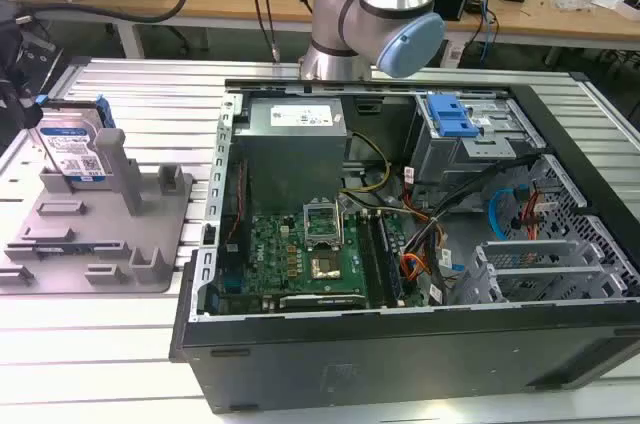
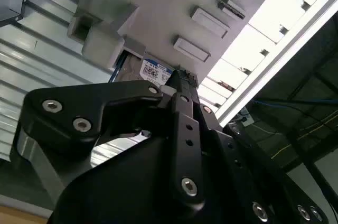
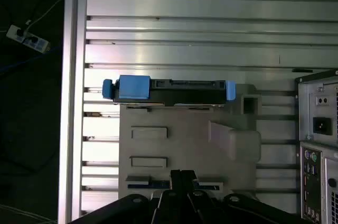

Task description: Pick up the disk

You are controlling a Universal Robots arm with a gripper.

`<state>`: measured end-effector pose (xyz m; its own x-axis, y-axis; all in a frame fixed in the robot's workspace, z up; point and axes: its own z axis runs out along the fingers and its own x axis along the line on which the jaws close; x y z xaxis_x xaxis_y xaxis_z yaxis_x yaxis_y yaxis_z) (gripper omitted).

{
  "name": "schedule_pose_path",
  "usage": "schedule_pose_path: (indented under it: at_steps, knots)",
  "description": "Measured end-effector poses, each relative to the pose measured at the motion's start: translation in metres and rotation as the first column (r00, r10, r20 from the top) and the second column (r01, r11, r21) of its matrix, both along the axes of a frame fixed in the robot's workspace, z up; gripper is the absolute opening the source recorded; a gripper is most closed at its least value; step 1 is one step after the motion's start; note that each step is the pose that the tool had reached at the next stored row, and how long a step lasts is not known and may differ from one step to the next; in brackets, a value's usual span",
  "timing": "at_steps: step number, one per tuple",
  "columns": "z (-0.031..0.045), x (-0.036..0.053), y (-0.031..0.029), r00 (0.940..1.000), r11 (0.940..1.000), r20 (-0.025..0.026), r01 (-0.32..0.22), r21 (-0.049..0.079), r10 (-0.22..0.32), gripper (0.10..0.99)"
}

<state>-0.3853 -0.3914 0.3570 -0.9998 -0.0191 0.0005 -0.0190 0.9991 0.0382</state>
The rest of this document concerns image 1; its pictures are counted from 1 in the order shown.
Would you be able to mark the CPU socket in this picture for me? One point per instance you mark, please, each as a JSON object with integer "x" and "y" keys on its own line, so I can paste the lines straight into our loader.
{"x": 325, "y": 268}

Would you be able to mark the metal disk bay cage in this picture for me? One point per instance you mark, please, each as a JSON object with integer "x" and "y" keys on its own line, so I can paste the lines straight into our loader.
{"x": 480, "y": 146}

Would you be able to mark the blue plastic bay latch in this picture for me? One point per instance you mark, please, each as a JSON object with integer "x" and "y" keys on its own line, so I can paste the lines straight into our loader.
{"x": 450, "y": 116}

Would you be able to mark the grey plastic parts rack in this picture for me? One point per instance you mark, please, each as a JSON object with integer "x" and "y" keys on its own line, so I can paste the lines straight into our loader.
{"x": 100, "y": 224}

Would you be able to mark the black open PC case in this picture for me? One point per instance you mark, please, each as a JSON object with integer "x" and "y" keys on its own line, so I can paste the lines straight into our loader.
{"x": 400, "y": 359}

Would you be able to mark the green motherboard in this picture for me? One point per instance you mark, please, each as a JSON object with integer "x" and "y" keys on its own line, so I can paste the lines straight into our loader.
{"x": 270, "y": 254}

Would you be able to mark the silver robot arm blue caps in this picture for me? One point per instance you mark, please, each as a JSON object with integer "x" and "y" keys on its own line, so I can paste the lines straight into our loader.
{"x": 370, "y": 14}

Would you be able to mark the silver expansion slot bracket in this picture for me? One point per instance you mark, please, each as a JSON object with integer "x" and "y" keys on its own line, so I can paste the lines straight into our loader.
{"x": 545, "y": 271}
{"x": 525, "y": 246}

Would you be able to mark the black RAM stick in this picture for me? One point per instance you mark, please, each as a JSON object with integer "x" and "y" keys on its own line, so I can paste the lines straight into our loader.
{"x": 390, "y": 259}

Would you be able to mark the black expansion slot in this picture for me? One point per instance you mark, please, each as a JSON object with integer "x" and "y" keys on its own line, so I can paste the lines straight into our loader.
{"x": 320, "y": 301}

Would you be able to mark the hard disk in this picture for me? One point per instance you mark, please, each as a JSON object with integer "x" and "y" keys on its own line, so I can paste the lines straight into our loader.
{"x": 70, "y": 144}

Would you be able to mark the grey power supply unit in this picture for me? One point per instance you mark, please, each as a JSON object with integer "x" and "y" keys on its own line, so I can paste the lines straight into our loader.
{"x": 287, "y": 159}

